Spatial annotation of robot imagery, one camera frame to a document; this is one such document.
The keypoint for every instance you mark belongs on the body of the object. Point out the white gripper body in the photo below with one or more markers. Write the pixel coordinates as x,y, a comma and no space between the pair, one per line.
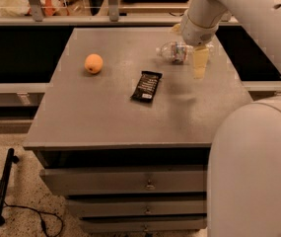
195,33

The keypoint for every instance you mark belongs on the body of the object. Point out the clear plastic water bottle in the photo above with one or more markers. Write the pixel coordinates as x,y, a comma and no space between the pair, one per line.
179,52

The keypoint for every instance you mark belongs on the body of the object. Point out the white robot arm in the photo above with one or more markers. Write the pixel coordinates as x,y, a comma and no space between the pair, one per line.
244,169

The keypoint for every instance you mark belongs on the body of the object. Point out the black snack bar wrapper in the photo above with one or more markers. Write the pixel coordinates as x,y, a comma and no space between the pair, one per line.
146,87

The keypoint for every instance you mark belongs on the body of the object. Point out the orange fruit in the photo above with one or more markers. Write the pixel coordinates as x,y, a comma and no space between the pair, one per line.
93,63

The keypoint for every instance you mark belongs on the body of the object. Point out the grey drawer cabinet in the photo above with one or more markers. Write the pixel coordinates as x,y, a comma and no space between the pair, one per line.
89,120

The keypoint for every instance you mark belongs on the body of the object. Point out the top grey drawer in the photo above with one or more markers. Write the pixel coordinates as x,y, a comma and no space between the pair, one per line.
125,180

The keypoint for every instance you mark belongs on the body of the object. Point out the grey drawer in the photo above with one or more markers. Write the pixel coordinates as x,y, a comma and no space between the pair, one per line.
137,206
143,224
125,180

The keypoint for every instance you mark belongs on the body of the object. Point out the middle grey drawer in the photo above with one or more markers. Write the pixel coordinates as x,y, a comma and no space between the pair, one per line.
137,206

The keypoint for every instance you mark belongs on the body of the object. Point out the bottom grey drawer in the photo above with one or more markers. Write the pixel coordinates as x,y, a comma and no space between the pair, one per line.
143,224

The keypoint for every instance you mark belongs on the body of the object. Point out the black stand leg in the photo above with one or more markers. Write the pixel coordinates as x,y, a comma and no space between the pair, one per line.
10,160

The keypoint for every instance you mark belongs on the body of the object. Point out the grey metal rail frame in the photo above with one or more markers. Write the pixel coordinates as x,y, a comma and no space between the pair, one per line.
77,13

